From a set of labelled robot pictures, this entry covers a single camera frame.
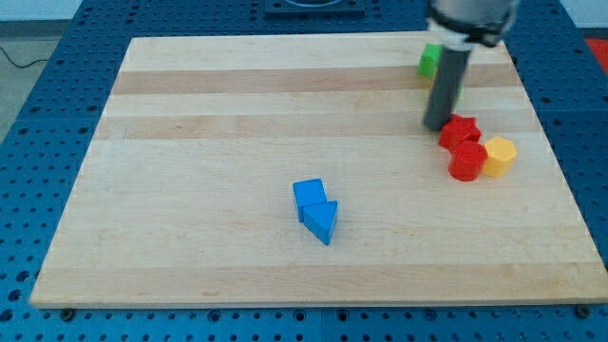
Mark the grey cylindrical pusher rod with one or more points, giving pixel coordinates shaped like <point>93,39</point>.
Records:
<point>445,88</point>

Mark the yellow hexagon block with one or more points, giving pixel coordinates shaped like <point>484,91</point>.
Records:
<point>501,155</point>

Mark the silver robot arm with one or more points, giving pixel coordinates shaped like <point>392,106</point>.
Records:
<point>462,25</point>

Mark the red star block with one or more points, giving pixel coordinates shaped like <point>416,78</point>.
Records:
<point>457,130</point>

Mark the green block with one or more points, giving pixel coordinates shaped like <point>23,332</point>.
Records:
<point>429,60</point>

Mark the red cylinder block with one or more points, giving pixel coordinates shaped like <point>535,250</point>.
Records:
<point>467,161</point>

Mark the blue cube block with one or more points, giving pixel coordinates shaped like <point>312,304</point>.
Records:
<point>308,192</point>

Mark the blue triangle block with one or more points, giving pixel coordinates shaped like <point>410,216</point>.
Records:
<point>320,220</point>

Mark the wooden board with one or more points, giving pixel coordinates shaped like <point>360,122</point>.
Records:
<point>185,196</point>

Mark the dark blue base plate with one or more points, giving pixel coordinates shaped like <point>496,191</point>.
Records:
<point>312,8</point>

